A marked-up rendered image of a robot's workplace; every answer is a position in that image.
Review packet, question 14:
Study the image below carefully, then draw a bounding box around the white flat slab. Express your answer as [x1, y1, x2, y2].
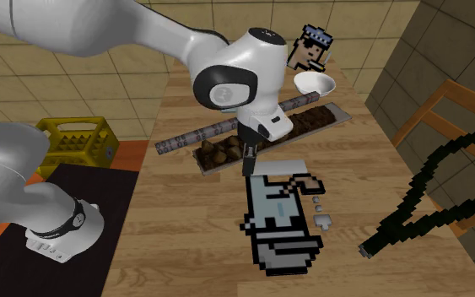
[253, 159, 310, 176]

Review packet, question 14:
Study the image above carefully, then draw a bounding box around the grey ruler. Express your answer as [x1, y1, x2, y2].
[154, 91, 321, 156]

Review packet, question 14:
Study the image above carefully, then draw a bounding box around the grey tray with brown lumps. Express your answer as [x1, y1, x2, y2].
[192, 102, 353, 177]

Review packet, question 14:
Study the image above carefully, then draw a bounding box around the grey pixelated flat figure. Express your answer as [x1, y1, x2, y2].
[239, 173, 333, 278]

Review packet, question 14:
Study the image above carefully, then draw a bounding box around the white bowl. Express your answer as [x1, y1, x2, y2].
[294, 71, 337, 98]

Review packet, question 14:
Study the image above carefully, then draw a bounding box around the pixelated head figure with cap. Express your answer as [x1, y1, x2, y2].
[286, 24, 334, 73]

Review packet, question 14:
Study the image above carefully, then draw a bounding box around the yellow plastic crate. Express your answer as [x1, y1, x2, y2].
[35, 116, 120, 170]

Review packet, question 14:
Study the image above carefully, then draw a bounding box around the black pixelated loop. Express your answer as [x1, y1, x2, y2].
[358, 130, 475, 260]

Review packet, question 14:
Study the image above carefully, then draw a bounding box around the wooden chair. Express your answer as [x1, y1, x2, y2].
[391, 78, 475, 238]

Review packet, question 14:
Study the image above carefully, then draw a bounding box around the black robot stand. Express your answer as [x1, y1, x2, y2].
[0, 162, 140, 297]

